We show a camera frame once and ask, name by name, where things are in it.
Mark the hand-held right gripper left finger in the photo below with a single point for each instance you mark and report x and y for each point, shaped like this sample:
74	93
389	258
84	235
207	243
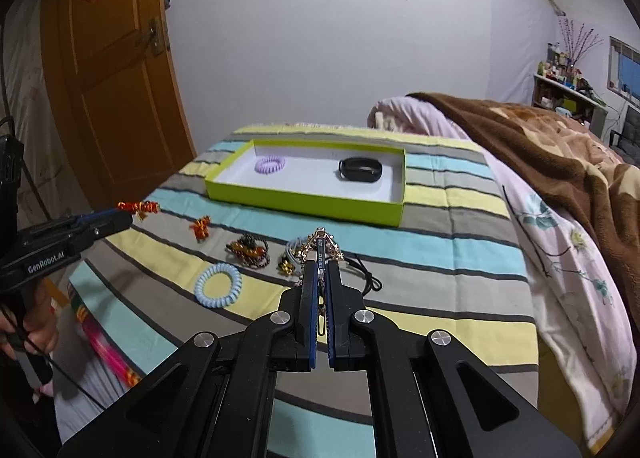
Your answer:
312	303

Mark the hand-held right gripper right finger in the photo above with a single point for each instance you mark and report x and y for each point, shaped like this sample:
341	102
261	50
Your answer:
329	303

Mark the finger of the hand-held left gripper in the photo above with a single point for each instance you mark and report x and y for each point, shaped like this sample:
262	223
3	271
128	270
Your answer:
107	227
50	233

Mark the long red bead hair clip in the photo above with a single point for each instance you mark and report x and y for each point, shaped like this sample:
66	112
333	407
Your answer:
142	210

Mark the small red bead ornament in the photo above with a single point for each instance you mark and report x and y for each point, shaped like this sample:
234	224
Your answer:
201	228

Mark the green cardboard box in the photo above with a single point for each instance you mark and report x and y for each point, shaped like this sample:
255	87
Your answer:
300	198

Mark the person's left hand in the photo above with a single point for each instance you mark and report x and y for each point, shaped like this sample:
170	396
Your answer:
42	333

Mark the striped bed sheet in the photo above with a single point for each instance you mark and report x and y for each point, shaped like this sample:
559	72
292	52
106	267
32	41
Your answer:
425	258

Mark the colourful striped cloth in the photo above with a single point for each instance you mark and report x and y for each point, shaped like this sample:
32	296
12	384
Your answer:
102	345

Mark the wooden door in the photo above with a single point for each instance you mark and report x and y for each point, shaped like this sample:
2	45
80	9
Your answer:
120	112

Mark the black wristband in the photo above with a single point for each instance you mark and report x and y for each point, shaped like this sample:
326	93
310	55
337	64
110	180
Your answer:
362	161

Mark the brass door lock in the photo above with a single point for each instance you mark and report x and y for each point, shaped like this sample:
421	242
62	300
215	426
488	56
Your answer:
155	35

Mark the pink floral quilt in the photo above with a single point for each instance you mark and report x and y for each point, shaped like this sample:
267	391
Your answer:
550	263

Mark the brown plush blanket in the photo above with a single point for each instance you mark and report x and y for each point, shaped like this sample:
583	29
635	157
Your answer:
550	147

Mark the black chair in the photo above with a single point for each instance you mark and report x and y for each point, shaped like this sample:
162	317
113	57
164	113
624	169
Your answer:
630	137

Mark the pink flower branches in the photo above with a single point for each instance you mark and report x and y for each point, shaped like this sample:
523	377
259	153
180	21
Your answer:
577	42

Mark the window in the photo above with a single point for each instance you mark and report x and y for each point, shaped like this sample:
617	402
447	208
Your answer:
627	72

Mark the cluttered wall shelf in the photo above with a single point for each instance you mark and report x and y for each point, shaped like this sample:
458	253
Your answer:
565	97

